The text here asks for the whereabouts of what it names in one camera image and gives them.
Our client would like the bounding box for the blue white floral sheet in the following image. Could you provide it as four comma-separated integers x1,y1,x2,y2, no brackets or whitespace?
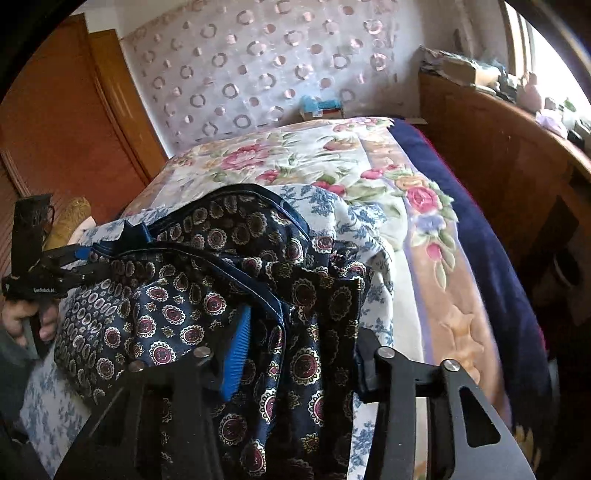
20,184,425,476

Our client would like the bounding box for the wooden wardrobe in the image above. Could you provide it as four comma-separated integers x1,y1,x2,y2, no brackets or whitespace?
1,14,166,273

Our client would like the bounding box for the window with wooden frame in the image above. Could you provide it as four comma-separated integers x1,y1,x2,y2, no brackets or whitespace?
500,1,590,121

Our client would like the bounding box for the navy patterned silk garment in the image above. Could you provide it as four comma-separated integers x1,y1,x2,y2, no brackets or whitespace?
55,185,370,479

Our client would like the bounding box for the pink bottle on sill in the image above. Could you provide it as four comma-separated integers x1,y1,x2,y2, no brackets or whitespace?
516,72,543,114

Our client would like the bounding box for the person's left hand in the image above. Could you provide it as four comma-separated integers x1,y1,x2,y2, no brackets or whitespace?
1,301,59,347

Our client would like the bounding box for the blue item on boxes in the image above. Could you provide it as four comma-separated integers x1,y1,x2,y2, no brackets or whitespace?
300,96,344,121

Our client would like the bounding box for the cardboard box on cabinet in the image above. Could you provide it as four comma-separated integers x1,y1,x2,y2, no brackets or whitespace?
440,58,501,87

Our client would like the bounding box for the wooden sideboard cabinet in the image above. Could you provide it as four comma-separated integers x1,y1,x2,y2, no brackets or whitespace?
418,73,590,325

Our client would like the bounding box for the dark blue blanket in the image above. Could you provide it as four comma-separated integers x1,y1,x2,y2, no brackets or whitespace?
390,116,555,445

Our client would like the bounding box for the circle patterned wall curtain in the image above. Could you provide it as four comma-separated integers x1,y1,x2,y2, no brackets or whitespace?
116,1,424,155

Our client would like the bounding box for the floral quilt bedspread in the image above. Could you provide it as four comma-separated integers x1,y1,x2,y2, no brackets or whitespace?
124,117,512,421

